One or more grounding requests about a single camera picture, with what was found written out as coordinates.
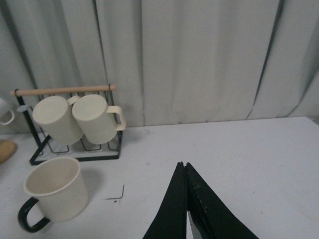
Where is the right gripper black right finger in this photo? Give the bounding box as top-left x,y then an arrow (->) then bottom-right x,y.
185,163 -> 257,239

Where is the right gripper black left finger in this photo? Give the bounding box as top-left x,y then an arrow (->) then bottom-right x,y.
144,162 -> 187,239

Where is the cream mug black handle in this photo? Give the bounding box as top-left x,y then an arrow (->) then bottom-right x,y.
17,157 -> 89,233

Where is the cream ribbed mug right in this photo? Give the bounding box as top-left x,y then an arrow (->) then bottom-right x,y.
69,94 -> 126,144

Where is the cream ribbed mug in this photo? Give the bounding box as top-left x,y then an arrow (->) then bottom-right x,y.
69,94 -> 126,144
32,96 -> 84,145

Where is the cream ribbed mug left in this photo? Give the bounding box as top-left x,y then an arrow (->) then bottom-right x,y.
32,96 -> 84,145

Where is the grey curtain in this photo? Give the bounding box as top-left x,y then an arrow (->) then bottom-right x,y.
0,0 -> 319,126

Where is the wooden mug tree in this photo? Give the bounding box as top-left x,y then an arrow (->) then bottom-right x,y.
0,139 -> 17,163

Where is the white mug on tree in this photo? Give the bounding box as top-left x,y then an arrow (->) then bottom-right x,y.
0,98 -> 15,125

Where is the black wire cup rack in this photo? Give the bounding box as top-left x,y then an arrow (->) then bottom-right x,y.
10,84 -> 123,166

